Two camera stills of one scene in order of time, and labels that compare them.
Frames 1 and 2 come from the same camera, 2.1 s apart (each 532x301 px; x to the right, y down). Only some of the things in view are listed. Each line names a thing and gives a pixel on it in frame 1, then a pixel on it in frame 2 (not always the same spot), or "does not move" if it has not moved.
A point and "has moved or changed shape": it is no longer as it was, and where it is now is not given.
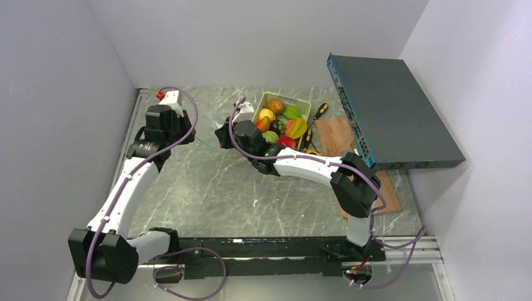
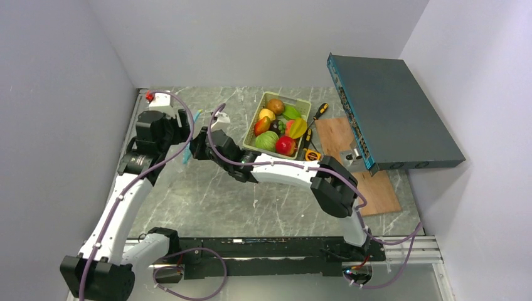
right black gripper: x=223 y=134 → x=197 y=145
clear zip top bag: x=205 y=130 has moved or changed shape
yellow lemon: x=266 y=112 does not move
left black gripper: x=184 y=120 does not move
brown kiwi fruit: x=276 y=105 does not move
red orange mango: x=263 y=124 does not move
